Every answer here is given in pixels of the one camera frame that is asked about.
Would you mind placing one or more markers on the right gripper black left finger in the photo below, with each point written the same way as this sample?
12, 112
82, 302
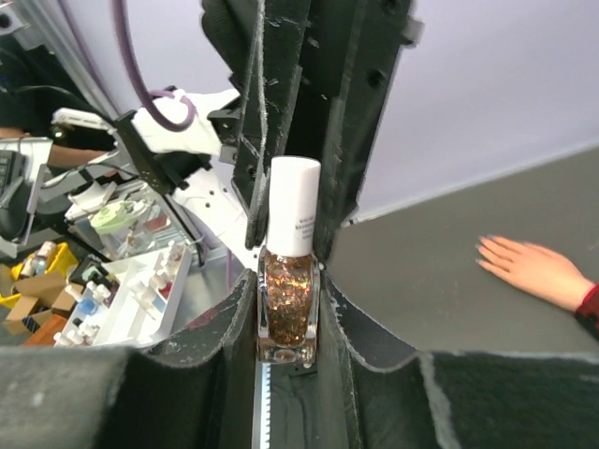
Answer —
193, 390

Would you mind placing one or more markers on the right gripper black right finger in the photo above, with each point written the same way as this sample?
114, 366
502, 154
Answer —
377, 391

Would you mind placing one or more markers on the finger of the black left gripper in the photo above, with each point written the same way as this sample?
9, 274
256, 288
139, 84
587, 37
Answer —
353, 50
261, 42

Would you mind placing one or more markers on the glitter nail polish bottle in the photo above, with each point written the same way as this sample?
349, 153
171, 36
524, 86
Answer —
288, 277

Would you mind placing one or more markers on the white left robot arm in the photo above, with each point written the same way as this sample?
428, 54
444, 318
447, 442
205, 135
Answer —
174, 133

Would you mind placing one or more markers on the white organizer tray with bottles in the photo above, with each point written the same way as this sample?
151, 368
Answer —
143, 309

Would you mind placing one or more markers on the cardboard box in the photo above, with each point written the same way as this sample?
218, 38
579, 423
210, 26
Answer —
39, 299

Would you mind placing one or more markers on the yellow bin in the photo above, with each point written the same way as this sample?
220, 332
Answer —
51, 257

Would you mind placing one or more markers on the mannequin hand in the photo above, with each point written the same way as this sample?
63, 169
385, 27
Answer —
536, 270

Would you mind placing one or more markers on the red black plaid shirt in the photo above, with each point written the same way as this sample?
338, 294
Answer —
587, 313

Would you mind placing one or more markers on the white slotted cable duct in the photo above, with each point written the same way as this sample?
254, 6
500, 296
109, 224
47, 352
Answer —
261, 419

